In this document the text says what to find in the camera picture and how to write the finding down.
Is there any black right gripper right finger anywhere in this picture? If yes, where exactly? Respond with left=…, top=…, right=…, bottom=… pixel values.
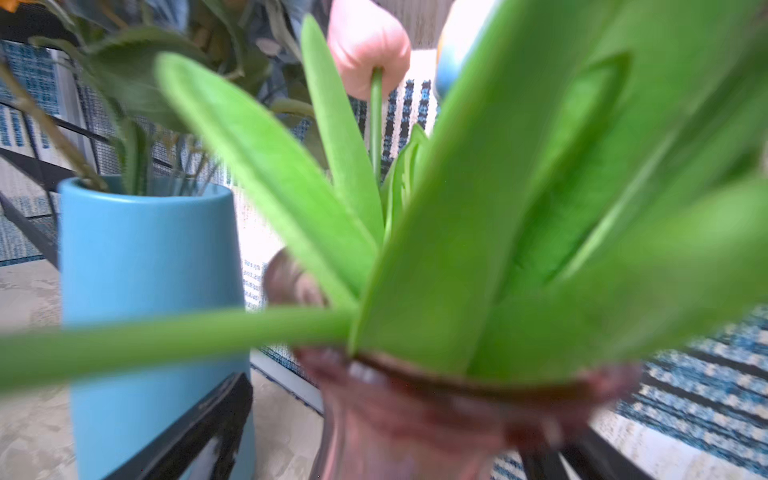
left=520, top=429, right=652, bottom=480

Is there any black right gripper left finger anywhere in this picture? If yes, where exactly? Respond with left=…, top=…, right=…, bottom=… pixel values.
left=107, top=373, right=252, bottom=480

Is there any dark red glass vase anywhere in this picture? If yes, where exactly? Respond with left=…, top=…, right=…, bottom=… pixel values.
left=262, top=248, right=643, bottom=480

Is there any light blue ceramic vase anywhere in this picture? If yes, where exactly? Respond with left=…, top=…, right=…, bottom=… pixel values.
left=58, top=176, right=251, bottom=479

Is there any dark blue tulip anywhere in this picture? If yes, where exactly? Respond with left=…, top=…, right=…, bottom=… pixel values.
left=347, top=1, right=767, bottom=384

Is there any dusty blue rose bouquet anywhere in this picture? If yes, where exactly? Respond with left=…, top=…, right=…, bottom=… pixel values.
left=1, top=1, right=316, bottom=196

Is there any pink tulip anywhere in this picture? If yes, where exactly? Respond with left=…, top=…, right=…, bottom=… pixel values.
left=300, top=1, right=411, bottom=246

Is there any light blue tulip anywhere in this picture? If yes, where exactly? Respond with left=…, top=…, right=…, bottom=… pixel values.
left=434, top=0, right=499, bottom=102

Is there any black wire mesh shelf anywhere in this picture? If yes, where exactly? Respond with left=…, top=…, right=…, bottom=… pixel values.
left=1, top=40, right=111, bottom=266

